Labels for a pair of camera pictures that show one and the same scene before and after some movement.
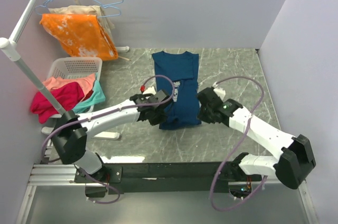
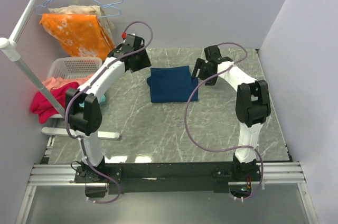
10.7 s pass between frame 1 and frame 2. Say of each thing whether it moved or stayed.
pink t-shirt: stayed
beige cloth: stayed
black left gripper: moved
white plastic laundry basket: stayed
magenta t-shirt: stayed
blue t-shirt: moved
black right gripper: moved
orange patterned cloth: stayed
